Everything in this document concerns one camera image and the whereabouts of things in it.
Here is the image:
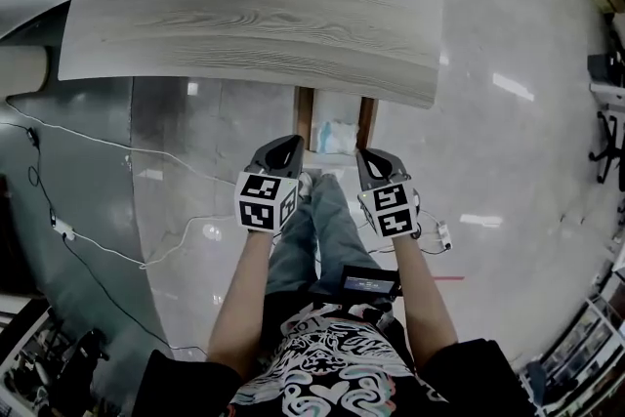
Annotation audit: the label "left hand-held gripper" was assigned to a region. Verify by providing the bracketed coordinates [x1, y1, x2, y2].
[233, 134, 305, 236]

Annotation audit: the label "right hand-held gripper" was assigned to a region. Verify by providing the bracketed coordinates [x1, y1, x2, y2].
[354, 147, 422, 241]

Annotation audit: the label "white blue item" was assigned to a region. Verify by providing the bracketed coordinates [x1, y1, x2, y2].
[312, 118, 360, 155]

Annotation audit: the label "wooden drawer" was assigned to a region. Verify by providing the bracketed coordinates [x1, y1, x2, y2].
[294, 85, 380, 168]

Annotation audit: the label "person's left forearm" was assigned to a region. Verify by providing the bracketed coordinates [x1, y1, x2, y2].
[206, 229, 280, 373]

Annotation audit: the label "person's right forearm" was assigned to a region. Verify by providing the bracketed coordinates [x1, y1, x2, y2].
[390, 236, 460, 358]

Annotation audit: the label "white power adapter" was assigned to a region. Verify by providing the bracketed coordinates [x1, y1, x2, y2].
[52, 218, 78, 241]
[436, 221, 454, 251]

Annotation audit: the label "person's blue jeans legs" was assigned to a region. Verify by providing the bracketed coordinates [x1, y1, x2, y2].
[265, 172, 383, 305]

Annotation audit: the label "black waist device with screen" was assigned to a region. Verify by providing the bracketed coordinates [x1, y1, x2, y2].
[338, 264, 402, 300]

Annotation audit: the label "person's black printed shirt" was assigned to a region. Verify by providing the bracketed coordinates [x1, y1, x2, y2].
[131, 301, 538, 417]

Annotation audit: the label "black office chair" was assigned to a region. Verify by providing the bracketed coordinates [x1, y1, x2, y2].
[587, 108, 625, 185]

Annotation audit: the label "metal storage shelf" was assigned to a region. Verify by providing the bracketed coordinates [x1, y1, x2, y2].
[517, 295, 625, 417]

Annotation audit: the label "white floor cable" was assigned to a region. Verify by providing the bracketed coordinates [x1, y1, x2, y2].
[4, 93, 245, 271]

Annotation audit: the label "black floor cable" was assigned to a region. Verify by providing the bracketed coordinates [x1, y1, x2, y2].
[0, 120, 209, 354]

